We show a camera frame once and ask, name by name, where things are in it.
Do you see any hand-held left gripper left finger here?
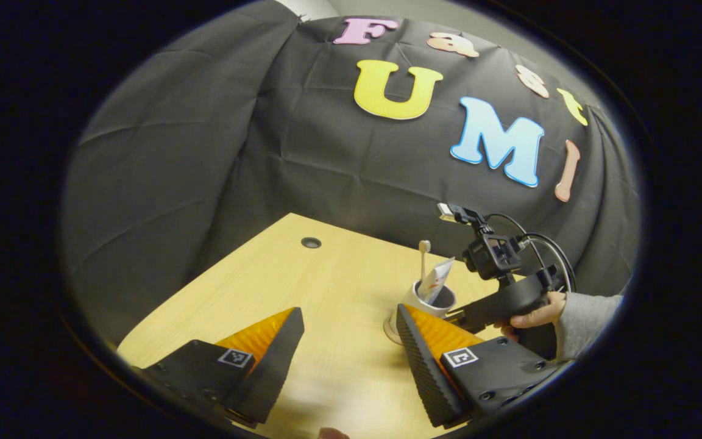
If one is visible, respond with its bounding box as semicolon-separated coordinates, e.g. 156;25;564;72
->
135;307;306;427

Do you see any white toothpaste tube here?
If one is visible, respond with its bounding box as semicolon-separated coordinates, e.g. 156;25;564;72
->
417;257;456;305

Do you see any wooden desktop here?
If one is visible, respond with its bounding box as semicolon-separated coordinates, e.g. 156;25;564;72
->
116;212;531;438

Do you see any black backdrop cloth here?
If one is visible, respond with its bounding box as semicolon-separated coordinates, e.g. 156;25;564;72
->
62;3;643;345

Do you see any round cork coaster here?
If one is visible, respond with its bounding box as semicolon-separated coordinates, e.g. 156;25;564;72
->
383;310;410;347

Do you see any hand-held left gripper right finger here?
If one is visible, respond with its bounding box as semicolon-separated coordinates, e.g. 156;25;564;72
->
395;303;562;429

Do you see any white cup with wooden handle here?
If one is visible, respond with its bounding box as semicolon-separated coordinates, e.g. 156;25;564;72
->
397;280;458;319

